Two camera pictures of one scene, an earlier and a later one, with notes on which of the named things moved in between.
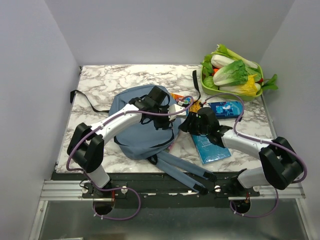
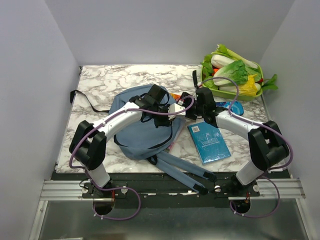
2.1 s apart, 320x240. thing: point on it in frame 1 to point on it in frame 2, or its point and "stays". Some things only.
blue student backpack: x=142 y=142 stays
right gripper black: x=184 y=126 to x=190 y=115
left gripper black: x=165 y=124 stays
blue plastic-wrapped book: x=208 y=152 stays
